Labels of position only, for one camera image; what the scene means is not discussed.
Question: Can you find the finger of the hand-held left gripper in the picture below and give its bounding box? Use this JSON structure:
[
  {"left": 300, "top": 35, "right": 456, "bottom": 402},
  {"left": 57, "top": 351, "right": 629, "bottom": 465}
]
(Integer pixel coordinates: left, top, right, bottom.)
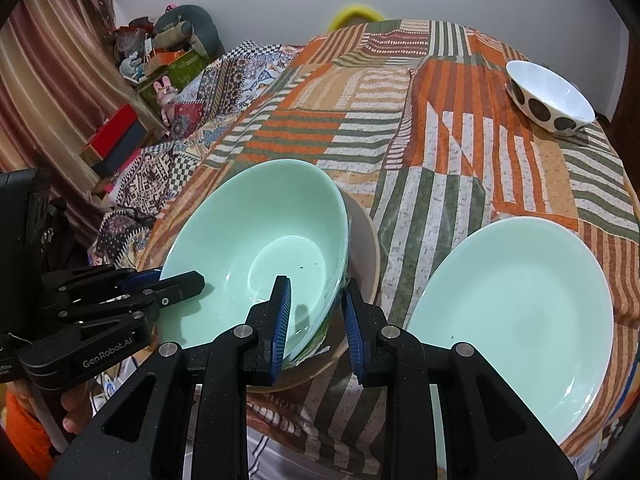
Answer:
[
  {"left": 42, "top": 266, "right": 162, "bottom": 322},
  {"left": 17, "top": 270, "right": 206, "bottom": 392}
]

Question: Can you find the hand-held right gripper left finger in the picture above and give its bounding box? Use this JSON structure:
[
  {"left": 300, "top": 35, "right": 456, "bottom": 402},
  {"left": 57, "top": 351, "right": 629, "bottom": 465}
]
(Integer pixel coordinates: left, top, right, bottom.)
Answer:
[{"left": 47, "top": 275, "right": 293, "bottom": 480}]

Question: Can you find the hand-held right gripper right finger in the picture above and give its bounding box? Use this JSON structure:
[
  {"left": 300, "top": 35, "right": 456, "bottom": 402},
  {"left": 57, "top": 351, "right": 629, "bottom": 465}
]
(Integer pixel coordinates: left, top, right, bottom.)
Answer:
[{"left": 341, "top": 277, "right": 583, "bottom": 480}]

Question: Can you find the pinkish brown bowl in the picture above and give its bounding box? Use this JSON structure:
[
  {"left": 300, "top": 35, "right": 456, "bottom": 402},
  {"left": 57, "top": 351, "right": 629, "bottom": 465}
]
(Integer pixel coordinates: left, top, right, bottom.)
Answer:
[{"left": 240, "top": 195, "right": 381, "bottom": 393}]

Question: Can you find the mint green bowl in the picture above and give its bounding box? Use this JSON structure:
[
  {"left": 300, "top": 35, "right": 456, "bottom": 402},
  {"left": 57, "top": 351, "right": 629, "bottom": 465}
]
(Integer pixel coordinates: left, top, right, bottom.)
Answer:
[{"left": 159, "top": 159, "right": 350, "bottom": 365}]

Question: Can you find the mint green plate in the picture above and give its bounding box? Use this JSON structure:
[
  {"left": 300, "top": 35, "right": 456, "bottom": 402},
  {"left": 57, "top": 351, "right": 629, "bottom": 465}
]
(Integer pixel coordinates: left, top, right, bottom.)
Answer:
[{"left": 406, "top": 216, "right": 615, "bottom": 447}]

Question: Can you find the person's left forearm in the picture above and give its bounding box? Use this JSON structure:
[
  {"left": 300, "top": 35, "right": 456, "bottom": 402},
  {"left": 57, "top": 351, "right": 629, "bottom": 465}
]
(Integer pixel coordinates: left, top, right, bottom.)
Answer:
[{"left": 0, "top": 389, "right": 57, "bottom": 478}]

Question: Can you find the person's left hand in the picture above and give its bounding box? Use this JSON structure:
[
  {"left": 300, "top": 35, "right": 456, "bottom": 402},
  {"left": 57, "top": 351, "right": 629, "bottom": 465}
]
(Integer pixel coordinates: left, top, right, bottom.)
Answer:
[{"left": 60, "top": 380, "right": 108, "bottom": 435}]

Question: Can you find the dark blue box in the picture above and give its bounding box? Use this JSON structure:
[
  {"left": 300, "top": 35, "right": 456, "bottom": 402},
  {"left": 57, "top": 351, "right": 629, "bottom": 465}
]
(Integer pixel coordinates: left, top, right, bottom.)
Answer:
[{"left": 92, "top": 122, "right": 153, "bottom": 178}]

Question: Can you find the red box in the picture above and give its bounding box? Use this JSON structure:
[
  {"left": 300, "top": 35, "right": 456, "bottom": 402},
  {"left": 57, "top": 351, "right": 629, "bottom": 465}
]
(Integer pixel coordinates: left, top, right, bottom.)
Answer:
[{"left": 80, "top": 105, "right": 141, "bottom": 158}]

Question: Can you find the striped brown curtain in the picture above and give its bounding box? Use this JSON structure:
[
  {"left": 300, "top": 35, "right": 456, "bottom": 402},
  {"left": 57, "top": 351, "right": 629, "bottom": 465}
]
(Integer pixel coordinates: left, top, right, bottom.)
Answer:
[{"left": 0, "top": 0, "right": 168, "bottom": 241}]

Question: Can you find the pink bunny toy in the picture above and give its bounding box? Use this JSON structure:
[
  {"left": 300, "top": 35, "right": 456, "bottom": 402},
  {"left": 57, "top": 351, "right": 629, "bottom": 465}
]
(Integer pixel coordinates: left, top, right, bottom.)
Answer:
[{"left": 152, "top": 76, "right": 179, "bottom": 107}]

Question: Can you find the striped patchwork blanket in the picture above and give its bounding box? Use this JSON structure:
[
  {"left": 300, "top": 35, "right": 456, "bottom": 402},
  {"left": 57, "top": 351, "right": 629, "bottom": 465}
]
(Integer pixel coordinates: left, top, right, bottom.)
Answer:
[{"left": 137, "top": 19, "right": 640, "bottom": 476}]

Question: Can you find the checkered paisley quilt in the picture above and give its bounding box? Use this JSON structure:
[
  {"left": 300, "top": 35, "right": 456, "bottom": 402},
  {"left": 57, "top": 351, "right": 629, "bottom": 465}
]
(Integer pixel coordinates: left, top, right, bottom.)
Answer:
[{"left": 87, "top": 40, "right": 306, "bottom": 267}]

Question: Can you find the white bowl with dark dots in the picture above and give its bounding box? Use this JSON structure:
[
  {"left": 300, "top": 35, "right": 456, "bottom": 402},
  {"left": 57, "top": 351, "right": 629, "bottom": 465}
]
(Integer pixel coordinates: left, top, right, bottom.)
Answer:
[{"left": 506, "top": 60, "right": 597, "bottom": 136}]

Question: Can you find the yellow ring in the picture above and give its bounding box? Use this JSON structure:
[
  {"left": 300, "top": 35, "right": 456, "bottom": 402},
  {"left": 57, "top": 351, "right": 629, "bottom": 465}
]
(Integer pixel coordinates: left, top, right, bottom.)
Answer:
[{"left": 327, "top": 4, "right": 382, "bottom": 32}]

